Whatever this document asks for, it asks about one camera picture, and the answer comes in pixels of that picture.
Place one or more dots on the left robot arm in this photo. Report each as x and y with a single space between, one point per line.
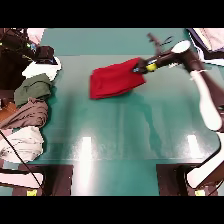
56 180

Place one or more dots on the green garment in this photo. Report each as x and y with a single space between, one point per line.
31 88

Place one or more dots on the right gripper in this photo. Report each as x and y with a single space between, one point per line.
148 65

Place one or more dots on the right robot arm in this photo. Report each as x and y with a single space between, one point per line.
208 103

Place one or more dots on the red shirt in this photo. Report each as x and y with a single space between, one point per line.
115 80

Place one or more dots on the dark brown garment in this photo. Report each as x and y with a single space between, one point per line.
10 71

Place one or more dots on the white printed garment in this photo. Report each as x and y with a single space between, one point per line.
23 143

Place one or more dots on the orange garment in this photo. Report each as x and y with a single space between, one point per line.
6 111

